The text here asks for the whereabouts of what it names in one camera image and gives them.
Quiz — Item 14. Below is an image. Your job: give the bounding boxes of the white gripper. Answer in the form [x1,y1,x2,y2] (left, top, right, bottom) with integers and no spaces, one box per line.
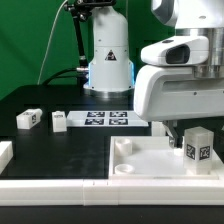
[134,65,224,148]

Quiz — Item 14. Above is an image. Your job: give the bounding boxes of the white square tabletop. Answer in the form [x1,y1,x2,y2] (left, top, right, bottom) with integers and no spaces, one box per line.
[108,136,224,180]

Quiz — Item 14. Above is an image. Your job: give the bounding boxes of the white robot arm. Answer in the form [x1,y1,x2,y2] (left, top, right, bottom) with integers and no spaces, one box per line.
[84,0,224,131]

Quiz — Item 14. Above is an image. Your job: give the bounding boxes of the white obstacle fence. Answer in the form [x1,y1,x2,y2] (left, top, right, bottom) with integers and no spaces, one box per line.
[0,139,224,207]

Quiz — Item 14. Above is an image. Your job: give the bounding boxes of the white marker base plate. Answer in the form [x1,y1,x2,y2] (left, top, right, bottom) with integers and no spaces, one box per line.
[67,110,148,127]

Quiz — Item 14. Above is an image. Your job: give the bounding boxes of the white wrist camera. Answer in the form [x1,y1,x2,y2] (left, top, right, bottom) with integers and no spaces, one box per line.
[141,36,209,66]

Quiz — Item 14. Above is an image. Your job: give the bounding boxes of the black cable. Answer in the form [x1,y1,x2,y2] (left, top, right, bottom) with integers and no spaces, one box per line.
[42,67,88,87]

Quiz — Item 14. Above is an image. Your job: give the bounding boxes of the black camera stand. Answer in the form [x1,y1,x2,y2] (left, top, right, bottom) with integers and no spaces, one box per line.
[64,0,116,72]

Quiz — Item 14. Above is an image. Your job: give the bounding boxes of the white cable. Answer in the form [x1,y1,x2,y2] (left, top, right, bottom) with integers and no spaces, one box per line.
[36,0,69,86]

